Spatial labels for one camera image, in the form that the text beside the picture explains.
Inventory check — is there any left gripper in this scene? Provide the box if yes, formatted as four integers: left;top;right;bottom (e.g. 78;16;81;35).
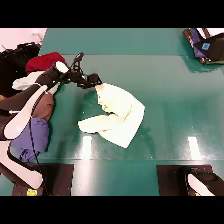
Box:
77;72;103;90

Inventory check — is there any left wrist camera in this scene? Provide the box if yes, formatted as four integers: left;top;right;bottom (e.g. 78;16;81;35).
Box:
70;52;85;74

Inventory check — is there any black garment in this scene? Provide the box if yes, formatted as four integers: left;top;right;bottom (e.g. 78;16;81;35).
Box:
0;42;42;98

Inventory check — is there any red garment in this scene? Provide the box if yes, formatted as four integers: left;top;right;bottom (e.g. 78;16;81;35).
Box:
25;51;68;75

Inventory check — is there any black cable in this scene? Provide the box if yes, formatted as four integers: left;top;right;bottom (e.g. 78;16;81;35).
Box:
28;93;47;178

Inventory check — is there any purple garment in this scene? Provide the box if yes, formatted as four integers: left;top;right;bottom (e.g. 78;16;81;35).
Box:
9;117;51;163

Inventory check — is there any white garment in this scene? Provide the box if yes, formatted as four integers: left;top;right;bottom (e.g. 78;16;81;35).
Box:
12;70;46;92

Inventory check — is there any cream shirt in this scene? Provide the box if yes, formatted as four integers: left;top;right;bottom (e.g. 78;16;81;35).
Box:
77;82;146;150

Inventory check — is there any brown garment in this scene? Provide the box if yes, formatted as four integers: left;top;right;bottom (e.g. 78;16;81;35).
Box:
0;84;55;142

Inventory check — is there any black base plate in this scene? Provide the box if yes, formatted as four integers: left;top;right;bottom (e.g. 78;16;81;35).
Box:
12;162;75;197
156;164;214;197

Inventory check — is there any heap of clothes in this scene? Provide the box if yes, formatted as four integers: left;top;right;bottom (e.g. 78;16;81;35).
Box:
182;27;224;65

